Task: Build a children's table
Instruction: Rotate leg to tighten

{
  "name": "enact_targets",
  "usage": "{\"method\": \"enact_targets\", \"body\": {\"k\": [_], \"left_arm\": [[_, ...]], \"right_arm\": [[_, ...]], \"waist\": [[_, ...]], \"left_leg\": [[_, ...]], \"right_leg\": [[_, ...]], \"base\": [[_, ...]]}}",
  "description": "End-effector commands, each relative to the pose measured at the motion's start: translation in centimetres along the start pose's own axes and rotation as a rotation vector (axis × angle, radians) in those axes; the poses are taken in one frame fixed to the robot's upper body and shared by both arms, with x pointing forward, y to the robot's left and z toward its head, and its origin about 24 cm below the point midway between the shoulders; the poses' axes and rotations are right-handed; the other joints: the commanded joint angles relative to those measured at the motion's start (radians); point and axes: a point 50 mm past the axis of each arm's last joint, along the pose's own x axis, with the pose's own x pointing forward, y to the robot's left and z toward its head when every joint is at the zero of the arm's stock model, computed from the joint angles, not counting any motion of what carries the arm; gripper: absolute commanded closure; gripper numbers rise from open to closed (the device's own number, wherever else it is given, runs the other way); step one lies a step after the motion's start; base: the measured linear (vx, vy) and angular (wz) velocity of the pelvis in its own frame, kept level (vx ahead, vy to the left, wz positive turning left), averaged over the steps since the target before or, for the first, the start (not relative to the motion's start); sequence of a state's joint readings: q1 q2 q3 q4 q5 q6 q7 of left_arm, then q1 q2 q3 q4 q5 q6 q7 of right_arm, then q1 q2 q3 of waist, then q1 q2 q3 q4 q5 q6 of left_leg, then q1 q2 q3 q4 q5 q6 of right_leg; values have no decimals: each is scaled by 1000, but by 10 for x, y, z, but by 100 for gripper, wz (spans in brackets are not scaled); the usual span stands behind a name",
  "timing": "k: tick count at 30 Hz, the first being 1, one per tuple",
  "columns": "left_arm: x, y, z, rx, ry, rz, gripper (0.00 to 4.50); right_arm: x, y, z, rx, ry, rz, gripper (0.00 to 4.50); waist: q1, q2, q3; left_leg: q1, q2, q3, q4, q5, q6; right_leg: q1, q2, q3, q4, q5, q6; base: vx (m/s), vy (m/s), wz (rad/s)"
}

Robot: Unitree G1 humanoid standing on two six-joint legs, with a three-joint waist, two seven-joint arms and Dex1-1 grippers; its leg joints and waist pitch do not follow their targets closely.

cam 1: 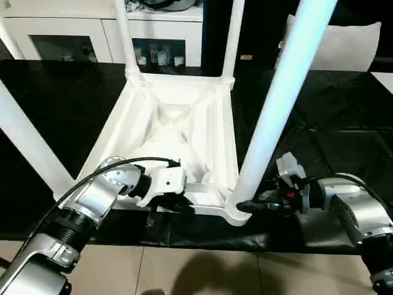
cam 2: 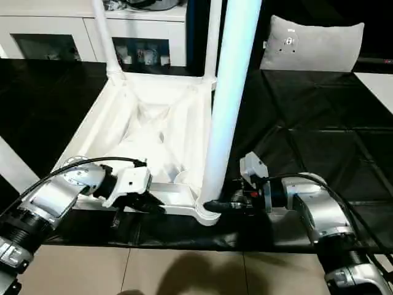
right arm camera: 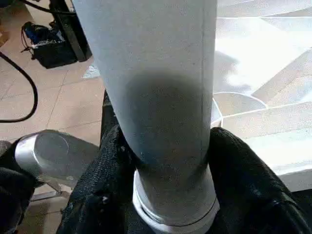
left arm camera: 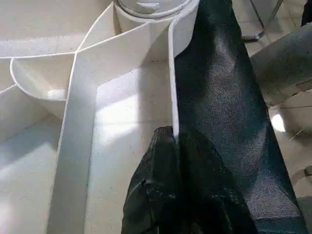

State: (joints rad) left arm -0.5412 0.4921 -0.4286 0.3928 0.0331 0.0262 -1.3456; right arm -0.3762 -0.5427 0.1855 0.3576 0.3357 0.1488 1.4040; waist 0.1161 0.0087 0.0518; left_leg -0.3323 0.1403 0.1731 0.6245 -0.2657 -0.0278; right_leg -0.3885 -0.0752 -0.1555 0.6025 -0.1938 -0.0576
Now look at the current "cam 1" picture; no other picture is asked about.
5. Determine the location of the grey round appliance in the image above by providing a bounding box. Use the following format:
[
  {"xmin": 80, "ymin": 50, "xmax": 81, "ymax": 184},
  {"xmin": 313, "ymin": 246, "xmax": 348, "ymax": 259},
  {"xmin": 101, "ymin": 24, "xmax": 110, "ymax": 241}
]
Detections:
[{"xmin": 143, "ymin": 0, "xmax": 197, "ymax": 12}]

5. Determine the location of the black tangled item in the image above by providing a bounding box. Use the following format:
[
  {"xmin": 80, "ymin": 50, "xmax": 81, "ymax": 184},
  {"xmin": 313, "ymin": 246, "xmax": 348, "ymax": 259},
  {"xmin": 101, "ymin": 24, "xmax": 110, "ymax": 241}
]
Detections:
[{"xmin": 125, "ymin": 0, "xmax": 146, "ymax": 14}]

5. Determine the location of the white plastic table top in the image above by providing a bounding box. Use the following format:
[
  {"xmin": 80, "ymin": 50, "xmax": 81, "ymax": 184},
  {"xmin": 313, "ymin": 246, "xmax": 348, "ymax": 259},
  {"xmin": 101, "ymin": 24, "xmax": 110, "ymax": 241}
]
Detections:
[{"xmin": 53, "ymin": 71, "xmax": 253, "ymax": 229}]

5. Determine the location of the grey printed cushion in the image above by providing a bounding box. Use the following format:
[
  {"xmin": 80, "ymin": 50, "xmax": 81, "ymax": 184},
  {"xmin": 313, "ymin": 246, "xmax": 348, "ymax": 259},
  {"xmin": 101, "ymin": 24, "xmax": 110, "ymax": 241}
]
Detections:
[{"xmin": 277, "ymin": 14, "xmax": 383, "ymax": 73}]

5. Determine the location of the black box with gold label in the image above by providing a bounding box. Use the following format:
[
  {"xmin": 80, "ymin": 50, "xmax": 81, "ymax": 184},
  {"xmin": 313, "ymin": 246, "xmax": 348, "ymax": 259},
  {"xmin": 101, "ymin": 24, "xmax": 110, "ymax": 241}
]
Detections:
[{"xmin": 200, "ymin": 0, "xmax": 292, "ymax": 74}]

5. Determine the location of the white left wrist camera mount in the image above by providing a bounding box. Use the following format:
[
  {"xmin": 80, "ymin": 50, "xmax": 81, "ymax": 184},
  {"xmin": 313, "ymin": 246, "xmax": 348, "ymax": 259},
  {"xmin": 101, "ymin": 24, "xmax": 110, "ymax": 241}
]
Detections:
[{"xmin": 136, "ymin": 167, "xmax": 188, "ymax": 208}]

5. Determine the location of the flat white board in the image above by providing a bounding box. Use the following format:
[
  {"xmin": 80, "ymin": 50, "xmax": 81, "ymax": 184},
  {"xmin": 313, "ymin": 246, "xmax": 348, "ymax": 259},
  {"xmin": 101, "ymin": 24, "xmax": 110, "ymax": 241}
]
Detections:
[{"xmin": 369, "ymin": 71, "xmax": 393, "ymax": 93}]

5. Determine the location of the white cabinet with glass doors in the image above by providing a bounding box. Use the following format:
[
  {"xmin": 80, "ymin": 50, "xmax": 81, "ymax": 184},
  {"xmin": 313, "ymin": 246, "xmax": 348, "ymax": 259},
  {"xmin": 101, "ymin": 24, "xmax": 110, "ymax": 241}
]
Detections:
[{"xmin": 0, "ymin": 0, "xmax": 206, "ymax": 68}]

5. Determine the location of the black work mat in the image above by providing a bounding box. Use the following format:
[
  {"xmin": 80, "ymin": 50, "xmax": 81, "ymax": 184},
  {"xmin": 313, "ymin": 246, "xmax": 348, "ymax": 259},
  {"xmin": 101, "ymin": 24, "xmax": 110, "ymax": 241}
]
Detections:
[{"xmin": 0, "ymin": 59, "xmax": 393, "ymax": 256}]

